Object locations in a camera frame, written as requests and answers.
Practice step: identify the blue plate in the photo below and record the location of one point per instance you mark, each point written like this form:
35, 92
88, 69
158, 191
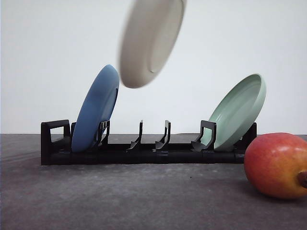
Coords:
96, 106

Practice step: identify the black plastic dish rack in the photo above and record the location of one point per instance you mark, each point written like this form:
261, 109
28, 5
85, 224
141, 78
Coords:
56, 139

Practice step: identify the green plate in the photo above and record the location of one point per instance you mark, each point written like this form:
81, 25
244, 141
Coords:
234, 114

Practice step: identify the red yellow pomegranate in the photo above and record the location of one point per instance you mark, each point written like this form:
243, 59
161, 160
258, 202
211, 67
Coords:
276, 164

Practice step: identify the white plate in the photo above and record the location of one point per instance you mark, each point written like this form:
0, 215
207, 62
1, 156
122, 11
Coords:
150, 33

